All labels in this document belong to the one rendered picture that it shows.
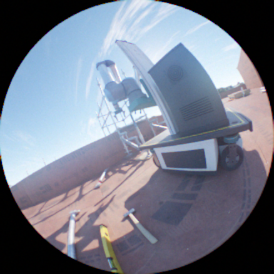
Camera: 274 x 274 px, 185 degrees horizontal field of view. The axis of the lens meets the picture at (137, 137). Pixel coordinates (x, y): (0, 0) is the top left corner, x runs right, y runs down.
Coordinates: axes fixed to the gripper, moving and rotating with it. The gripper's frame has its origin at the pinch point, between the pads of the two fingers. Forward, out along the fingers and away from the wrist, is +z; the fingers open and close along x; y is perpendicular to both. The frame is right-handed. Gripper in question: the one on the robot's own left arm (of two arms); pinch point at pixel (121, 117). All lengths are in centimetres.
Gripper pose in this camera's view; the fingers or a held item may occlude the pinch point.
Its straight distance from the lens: 130.8
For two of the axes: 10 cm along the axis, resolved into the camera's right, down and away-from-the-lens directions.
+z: 3.2, 8.3, 4.6
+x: -7.7, 5.1, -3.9
